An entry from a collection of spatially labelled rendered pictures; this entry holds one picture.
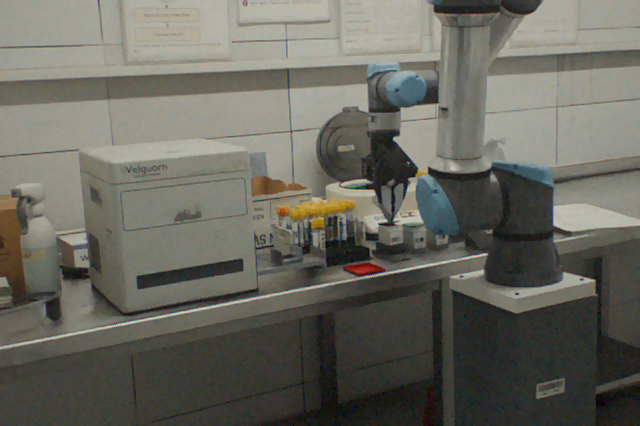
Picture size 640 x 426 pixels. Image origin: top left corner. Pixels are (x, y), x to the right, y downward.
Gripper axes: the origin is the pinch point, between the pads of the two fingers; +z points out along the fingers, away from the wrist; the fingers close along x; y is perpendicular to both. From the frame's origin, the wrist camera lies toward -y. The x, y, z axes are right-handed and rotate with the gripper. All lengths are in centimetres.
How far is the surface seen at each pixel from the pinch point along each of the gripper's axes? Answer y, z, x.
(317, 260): -5.2, 5.8, 22.9
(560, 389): -48, 27, -6
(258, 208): 22.7, -1.7, 23.8
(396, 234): -1.6, 3.9, -0.1
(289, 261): -5.0, 5.0, 29.5
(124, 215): -7, -10, 64
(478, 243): -7.0, 8.0, -19.8
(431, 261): -8.5, 9.7, -4.9
